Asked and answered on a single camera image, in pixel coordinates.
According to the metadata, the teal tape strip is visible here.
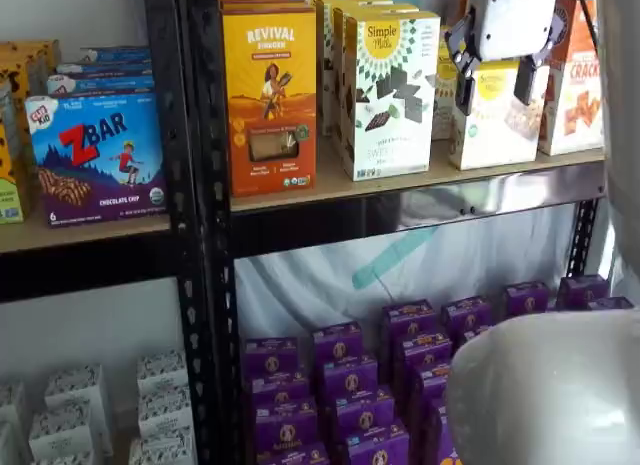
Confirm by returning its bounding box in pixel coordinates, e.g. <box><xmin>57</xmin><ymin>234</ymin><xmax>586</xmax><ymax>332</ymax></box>
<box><xmin>351</xmin><ymin>226</ymin><xmax>442</xmax><ymax>292</ymax></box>

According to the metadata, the white plastic backdrop sheet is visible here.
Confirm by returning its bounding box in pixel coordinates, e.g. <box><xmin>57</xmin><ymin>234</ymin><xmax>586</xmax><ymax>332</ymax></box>
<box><xmin>233</xmin><ymin>0</ymin><xmax>617</xmax><ymax>346</ymax></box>

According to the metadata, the white patterned small box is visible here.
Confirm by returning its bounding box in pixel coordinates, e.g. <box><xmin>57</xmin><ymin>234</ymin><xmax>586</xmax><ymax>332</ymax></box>
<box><xmin>136</xmin><ymin>349</ymin><xmax>189</xmax><ymax>394</ymax></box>
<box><xmin>0</xmin><ymin>382</ymin><xmax>27</xmax><ymax>427</ymax></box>
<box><xmin>128</xmin><ymin>427</ymin><xmax>199</xmax><ymax>465</ymax></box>
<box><xmin>28</xmin><ymin>399</ymin><xmax>95</xmax><ymax>457</ymax></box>
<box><xmin>29</xmin><ymin>449</ymin><xmax>96</xmax><ymax>465</ymax></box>
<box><xmin>137</xmin><ymin>384</ymin><xmax>194</xmax><ymax>437</ymax></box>
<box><xmin>44</xmin><ymin>364</ymin><xmax>114</xmax><ymax>457</ymax></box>

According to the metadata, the black metal shelf rack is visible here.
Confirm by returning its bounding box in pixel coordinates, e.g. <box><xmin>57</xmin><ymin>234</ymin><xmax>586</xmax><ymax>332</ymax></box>
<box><xmin>179</xmin><ymin>0</ymin><xmax>609</xmax><ymax>465</ymax></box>
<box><xmin>0</xmin><ymin>0</ymin><xmax>216</xmax><ymax>465</ymax></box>

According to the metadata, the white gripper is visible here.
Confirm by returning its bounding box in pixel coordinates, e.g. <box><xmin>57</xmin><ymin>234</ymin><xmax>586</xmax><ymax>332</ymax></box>
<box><xmin>443</xmin><ymin>0</ymin><xmax>559</xmax><ymax>118</ymax></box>

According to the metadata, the wooden shelf board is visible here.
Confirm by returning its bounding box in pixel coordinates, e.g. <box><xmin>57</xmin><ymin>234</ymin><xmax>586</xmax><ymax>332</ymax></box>
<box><xmin>229</xmin><ymin>128</ymin><xmax>607</xmax><ymax>212</ymax></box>
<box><xmin>0</xmin><ymin>204</ymin><xmax>172</xmax><ymax>254</ymax></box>

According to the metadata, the orange white cracker box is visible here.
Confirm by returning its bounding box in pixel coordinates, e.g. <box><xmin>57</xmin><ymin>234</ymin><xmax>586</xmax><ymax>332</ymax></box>
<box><xmin>537</xmin><ymin>0</ymin><xmax>607</xmax><ymax>157</ymax></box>

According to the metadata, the blue purple ZBar box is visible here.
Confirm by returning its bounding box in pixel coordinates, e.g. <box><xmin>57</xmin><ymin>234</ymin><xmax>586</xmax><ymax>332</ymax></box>
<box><xmin>55</xmin><ymin>61</ymin><xmax>154</xmax><ymax>79</ymax></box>
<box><xmin>79</xmin><ymin>45</ymin><xmax>152</xmax><ymax>64</ymax></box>
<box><xmin>24</xmin><ymin>91</ymin><xmax>168</xmax><ymax>229</ymax></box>
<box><xmin>47</xmin><ymin>74</ymin><xmax>156</xmax><ymax>97</ymax></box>

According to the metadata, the white mint cookie box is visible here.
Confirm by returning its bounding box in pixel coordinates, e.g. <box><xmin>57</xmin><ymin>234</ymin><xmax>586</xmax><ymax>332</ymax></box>
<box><xmin>299</xmin><ymin>0</ymin><xmax>372</xmax><ymax>131</ymax></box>
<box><xmin>343</xmin><ymin>8</ymin><xmax>442</xmax><ymax>182</ymax></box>
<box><xmin>331</xmin><ymin>1</ymin><xmax>422</xmax><ymax>154</ymax></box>
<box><xmin>322</xmin><ymin>0</ymin><xmax>397</xmax><ymax>136</ymax></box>

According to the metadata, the purple bunny snack box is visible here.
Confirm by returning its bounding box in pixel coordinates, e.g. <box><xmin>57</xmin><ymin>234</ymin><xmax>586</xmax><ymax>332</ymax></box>
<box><xmin>407</xmin><ymin>362</ymin><xmax>452</xmax><ymax>412</ymax></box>
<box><xmin>556</xmin><ymin>274</ymin><xmax>612</xmax><ymax>309</ymax></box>
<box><xmin>242</xmin><ymin>337</ymin><xmax>302</xmax><ymax>381</ymax></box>
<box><xmin>502</xmin><ymin>282</ymin><xmax>552</xmax><ymax>317</ymax></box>
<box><xmin>257</xmin><ymin>441</ymin><xmax>332</xmax><ymax>465</ymax></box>
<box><xmin>382</xmin><ymin>299</ymin><xmax>439</xmax><ymax>347</ymax></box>
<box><xmin>319</xmin><ymin>357</ymin><xmax>379</xmax><ymax>407</ymax></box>
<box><xmin>247</xmin><ymin>372</ymin><xmax>312</xmax><ymax>412</ymax></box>
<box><xmin>423</xmin><ymin>399</ymin><xmax>454</xmax><ymax>465</ymax></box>
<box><xmin>439</xmin><ymin>297</ymin><xmax>494</xmax><ymax>337</ymax></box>
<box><xmin>344</xmin><ymin>419</ymin><xmax>412</xmax><ymax>465</ymax></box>
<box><xmin>327</xmin><ymin>386</ymin><xmax>397</xmax><ymax>437</ymax></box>
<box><xmin>587</xmin><ymin>296</ymin><xmax>636</xmax><ymax>313</ymax></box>
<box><xmin>460</xmin><ymin>324</ymin><xmax>494</xmax><ymax>347</ymax></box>
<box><xmin>312</xmin><ymin>322</ymin><xmax>367</xmax><ymax>372</ymax></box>
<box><xmin>252</xmin><ymin>399</ymin><xmax>319</xmax><ymax>452</ymax></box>
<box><xmin>394</xmin><ymin>332</ymin><xmax>454</xmax><ymax>382</ymax></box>

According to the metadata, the thin black cable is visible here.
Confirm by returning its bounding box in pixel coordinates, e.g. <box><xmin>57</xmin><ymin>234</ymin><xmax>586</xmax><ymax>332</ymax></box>
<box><xmin>573</xmin><ymin>0</ymin><xmax>601</xmax><ymax>51</ymax></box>

